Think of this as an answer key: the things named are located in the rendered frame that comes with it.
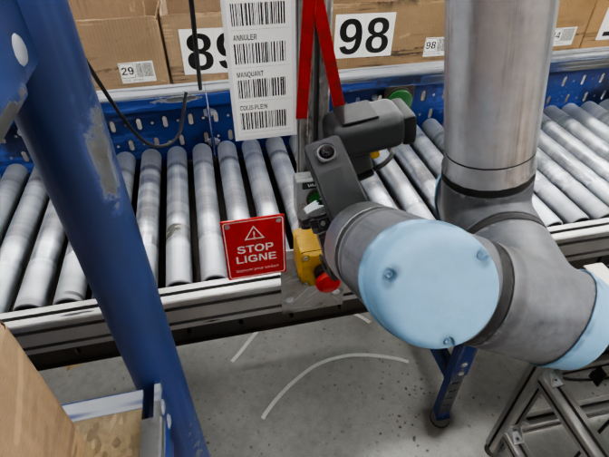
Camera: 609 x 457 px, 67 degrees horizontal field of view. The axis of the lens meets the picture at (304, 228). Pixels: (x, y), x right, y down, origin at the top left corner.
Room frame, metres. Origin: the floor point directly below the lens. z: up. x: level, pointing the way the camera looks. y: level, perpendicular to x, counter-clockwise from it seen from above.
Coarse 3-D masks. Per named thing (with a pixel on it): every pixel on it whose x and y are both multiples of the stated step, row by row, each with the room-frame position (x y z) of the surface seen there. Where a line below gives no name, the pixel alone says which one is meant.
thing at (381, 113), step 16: (336, 112) 0.56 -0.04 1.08; (352, 112) 0.55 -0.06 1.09; (368, 112) 0.55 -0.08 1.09; (384, 112) 0.55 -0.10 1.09; (400, 112) 0.55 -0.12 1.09; (336, 128) 0.53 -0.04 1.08; (352, 128) 0.53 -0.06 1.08; (368, 128) 0.53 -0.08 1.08; (384, 128) 0.53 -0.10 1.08; (400, 128) 0.54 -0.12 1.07; (416, 128) 0.55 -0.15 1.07; (352, 144) 0.52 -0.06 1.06; (368, 144) 0.53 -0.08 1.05; (384, 144) 0.53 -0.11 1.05; (400, 144) 0.54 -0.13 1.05; (352, 160) 0.54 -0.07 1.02; (368, 160) 0.54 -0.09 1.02; (368, 176) 0.54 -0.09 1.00
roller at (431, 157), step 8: (416, 136) 1.10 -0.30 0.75; (424, 136) 1.09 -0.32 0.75; (416, 144) 1.07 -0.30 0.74; (424, 144) 1.05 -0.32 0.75; (432, 144) 1.05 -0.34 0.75; (416, 152) 1.06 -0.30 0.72; (424, 152) 1.03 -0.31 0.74; (432, 152) 1.01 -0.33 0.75; (440, 152) 1.02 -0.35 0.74; (424, 160) 1.01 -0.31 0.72; (432, 160) 0.98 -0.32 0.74; (440, 160) 0.97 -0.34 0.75; (432, 168) 0.97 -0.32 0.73; (440, 168) 0.95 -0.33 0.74
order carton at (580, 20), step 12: (564, 0) 1.34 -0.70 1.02; (576, 0) 1.35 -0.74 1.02; (588, 0) 1.36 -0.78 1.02; (564, 12) 1.34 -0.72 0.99; (576, 12) 1.35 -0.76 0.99; (588, 12) 1.36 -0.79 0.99; (564, 24) 1.35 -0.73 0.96; (576, 24) 1.36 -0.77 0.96; (576, 36) 1.36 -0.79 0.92; (564, 48) 1.36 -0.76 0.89; (576, 48) 1.36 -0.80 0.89
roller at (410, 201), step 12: (384, 156) 0.99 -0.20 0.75; (384, 168) 0.95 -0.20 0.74; (396, 168) 0.94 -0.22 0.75; (384, 180) 0.93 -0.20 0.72; (396, 180) 0.89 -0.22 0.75; (408, 180) 0.89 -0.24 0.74; (396, 192) 0.86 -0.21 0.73; (408, 192) 0.84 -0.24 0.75; (408, 204) 0.80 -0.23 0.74; (420, 204) 0.79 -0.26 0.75; (420, 216) 0.76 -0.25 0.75; (432, 216) 0.76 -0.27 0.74
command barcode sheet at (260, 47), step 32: (224, 0) 0.55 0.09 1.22; (256, 0) 0.56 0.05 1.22; (288, 0) 0.57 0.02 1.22; (224, 32) 0.55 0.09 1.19; (256, 32) 0.56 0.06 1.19; (288, 32) 0.57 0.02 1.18; (256, 64) 0.56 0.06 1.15; (288, 64) 0.56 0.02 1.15; (256, 96) 0.56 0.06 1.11; (288, 96) 0.56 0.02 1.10; (256, 128) 0.56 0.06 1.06; (288, 128) 0.56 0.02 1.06
